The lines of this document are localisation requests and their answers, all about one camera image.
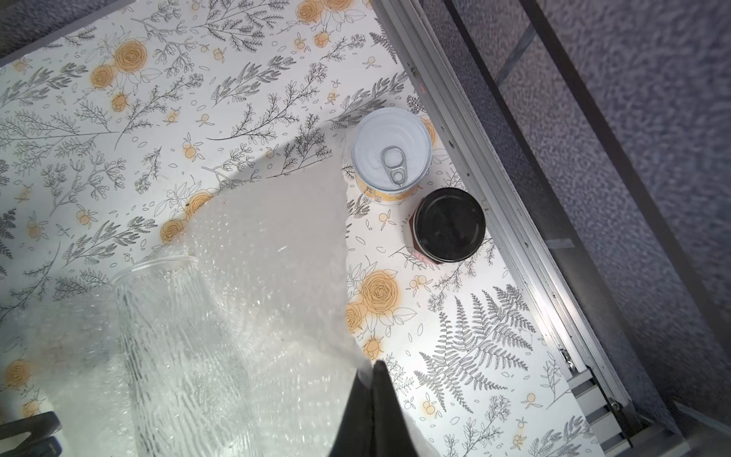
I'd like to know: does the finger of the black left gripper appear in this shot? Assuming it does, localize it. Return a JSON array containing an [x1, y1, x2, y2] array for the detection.
[[1, 437, 62, 457], [1, 411, 62, 440]]

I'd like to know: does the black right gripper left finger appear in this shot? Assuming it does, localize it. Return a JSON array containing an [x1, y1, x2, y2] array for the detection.
[[329, 371, 374, 457]]

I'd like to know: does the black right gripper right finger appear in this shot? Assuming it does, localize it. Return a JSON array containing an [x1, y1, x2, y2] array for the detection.
[[371, 360, 418, 457]]

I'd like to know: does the clear textured glass vase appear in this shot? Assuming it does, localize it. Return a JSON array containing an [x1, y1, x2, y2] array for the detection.
[[113, 256, 261, 456]]

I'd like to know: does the clear bubble wrap sheet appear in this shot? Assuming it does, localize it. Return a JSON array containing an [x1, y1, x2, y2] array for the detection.
[[10, 156, 441, 457]]

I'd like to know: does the red jam jar black lid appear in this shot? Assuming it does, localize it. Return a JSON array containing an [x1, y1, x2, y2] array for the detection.
[[409, 188, 487, 265]]

